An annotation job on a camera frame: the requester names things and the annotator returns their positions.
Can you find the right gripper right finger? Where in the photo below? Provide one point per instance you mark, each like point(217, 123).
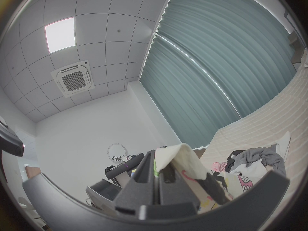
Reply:
point(175, 194)

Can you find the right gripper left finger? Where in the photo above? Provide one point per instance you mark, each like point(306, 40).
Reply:
point(130, 196)

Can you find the white printed pyjama top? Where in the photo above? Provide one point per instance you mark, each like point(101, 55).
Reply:
point(187, 157)

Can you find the pile of clothes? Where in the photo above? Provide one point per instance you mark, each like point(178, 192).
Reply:
point(262, 156)

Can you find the bed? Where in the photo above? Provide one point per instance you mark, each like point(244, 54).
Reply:
point(264, 109)

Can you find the round table mirror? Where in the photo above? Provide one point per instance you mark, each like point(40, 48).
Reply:
point(117, 151)

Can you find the blue-green curtain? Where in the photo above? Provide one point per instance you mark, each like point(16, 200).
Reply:
point(192, 100)
point(228, 32)

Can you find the ceiling air conditioner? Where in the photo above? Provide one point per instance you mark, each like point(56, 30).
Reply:
point(72, 79)

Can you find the ceiling light panel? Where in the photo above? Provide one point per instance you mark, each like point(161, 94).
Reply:
point(60, 35)

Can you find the grey bedside table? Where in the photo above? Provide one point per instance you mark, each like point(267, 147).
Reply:
point(295, 56)

